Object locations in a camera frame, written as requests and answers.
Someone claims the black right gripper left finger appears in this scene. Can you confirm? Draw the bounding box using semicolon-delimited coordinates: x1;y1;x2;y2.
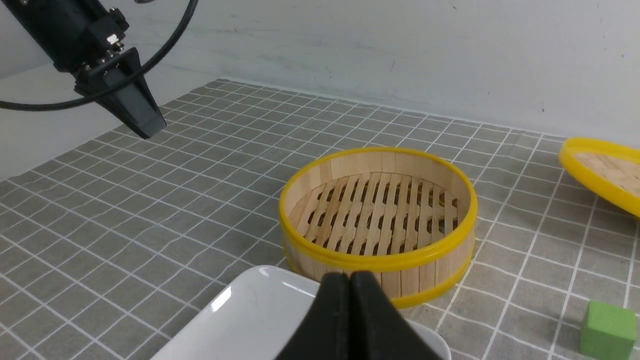
276;273;350;360

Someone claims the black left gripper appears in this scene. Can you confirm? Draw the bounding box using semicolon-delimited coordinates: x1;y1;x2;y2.
50;7;167;140

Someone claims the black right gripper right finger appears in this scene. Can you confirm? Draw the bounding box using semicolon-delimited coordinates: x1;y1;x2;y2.
350;271;441;360

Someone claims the white square plate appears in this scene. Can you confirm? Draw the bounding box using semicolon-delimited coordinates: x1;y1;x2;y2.
153;265;451;360

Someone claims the bamboo steamer basket yellow rim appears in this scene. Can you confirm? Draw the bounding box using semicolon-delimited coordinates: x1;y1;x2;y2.
278;146;479;308

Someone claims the grey checked tablecloth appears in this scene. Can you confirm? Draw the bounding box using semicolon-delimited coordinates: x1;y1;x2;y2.
0;79;640;360

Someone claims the green foam cube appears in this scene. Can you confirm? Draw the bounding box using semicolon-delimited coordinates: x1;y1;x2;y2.
579;300;637;360

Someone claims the bamboo steamer lid yellow rim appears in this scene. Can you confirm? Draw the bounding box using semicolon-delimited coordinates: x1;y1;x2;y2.
558;137;640;217

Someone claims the black cable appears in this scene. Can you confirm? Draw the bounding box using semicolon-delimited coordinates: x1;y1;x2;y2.
0;0;199;112

